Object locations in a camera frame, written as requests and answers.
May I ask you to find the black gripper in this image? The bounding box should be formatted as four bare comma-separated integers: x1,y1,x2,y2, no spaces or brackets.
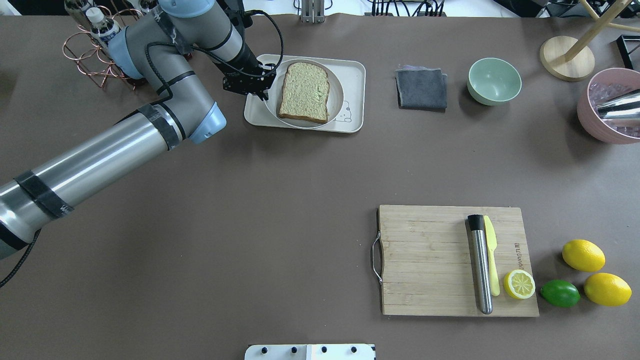
222,64,277,101

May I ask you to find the plain bread slice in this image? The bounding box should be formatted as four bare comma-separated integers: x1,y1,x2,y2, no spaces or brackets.
277,61,330,125

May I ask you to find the white round plate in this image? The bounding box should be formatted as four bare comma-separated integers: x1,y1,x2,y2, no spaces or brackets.
265,58,345,130

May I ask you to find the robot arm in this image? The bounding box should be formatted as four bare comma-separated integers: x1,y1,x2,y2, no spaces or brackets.
0,0,278,258

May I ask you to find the cream rabbit serving tray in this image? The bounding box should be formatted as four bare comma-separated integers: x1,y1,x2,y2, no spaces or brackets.
243,55,366,133

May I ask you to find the folded grey cloth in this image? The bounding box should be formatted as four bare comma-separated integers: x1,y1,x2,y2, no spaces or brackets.
395,65,448,111

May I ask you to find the front tea bottle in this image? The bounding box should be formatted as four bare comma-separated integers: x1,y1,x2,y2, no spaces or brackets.
85,6,121,50

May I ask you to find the tea bottle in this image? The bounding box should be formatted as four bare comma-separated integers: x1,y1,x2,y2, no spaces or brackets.
85,6,121,50
63,0,95,32

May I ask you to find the left tea bottle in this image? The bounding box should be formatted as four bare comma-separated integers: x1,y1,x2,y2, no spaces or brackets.
63,0,95,32

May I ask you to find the mint green bowl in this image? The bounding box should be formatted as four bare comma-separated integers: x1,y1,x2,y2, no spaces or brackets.
466,57,522,106

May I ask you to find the bamboo cutting board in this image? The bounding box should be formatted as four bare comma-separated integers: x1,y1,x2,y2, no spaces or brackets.
377,204,533,317

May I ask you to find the yellow plastic knife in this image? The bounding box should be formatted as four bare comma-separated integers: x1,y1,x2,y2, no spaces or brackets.
483,215,501,297

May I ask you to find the wooden mug tree stand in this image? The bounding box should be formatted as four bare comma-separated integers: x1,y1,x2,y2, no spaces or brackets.
539,0,640,82

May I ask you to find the half lemon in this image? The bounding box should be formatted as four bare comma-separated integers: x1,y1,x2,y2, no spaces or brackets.
503,269,536,300

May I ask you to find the pink bowl with ice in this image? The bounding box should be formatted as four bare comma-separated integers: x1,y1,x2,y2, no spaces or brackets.
577,67,639,145

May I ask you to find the upper whole lemon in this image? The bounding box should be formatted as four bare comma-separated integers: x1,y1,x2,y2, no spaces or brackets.
561,239,606,272

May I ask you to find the whole lemon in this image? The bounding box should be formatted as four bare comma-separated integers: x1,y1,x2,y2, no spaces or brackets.
561,239,606,272
583,272,633,307

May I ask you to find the green lime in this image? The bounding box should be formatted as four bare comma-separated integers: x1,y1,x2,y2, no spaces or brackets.
540,279,581,308

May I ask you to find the steel ice scoop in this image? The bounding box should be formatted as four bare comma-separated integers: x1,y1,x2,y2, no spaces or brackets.
596,89,640,126

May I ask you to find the lower whole lemon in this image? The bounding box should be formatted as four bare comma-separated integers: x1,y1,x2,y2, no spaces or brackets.
583,272,633,307

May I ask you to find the copper wire bottle rack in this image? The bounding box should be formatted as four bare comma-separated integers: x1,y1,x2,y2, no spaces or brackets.
62,0,158,89

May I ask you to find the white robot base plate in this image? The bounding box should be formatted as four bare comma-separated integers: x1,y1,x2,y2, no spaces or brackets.
244,342,377,360

